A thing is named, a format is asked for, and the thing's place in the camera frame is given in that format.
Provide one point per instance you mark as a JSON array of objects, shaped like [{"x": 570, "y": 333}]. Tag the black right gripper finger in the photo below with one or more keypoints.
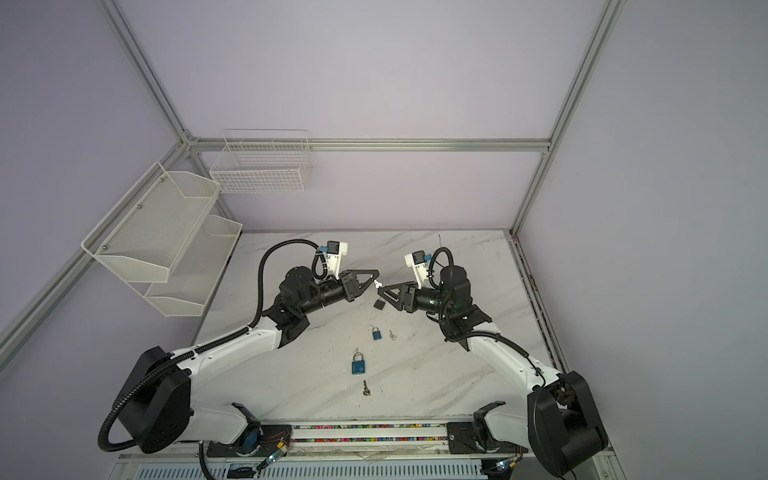
[
  {"x": 397, "y": 289},
  {"x": 396, "y": 298}
]

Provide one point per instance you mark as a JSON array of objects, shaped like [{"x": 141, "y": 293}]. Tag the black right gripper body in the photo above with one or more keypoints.
[{"x": 428, "y": 300}]

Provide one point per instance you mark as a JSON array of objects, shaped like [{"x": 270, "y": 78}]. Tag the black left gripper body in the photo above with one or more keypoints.
[{"x": 331, "y": 291}]

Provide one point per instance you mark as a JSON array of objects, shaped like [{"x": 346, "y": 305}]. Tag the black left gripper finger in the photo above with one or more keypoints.
[
  {"x": 359, "y": 278},
  {"x": 355, "y": 288}
]

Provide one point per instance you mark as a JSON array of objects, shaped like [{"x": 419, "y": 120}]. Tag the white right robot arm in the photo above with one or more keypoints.
[{"x": 556, "y": 419}]

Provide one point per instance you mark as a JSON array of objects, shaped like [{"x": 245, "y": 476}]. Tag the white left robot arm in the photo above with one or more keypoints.
[{"x": 155, "y": 409}]

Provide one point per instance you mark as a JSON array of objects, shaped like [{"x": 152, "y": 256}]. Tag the large blue padlock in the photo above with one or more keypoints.
[{"x": 358, "y": 365}]

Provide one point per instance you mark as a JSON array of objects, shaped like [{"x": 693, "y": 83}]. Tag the lower white mesh shelf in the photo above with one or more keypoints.
[{"x": 191, "y": 285}]

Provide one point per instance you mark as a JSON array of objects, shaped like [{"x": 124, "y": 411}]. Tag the white mesh shelf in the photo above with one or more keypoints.
[
  {"x": 144, "y": 237},
  {"x": 191, "y": 285}
]

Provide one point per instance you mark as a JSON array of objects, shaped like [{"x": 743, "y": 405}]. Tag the upper white mesh shelf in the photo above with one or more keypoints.
[{"x": 144, "y": 237}]

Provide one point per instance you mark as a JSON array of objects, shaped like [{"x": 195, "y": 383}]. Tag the white wire basket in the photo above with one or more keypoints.
[{"x": 263, "y": 161}]

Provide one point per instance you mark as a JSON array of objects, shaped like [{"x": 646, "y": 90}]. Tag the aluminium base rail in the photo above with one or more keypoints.
[{"x": 378, "y": 449}]

